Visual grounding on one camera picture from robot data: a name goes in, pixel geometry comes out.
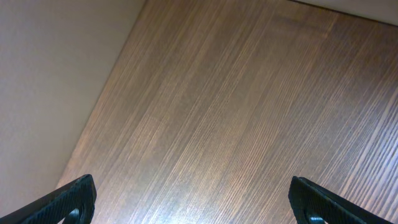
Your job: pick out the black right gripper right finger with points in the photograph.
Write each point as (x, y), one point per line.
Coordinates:
(311, 203)

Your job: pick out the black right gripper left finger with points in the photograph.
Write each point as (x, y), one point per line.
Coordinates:
(71, 203)

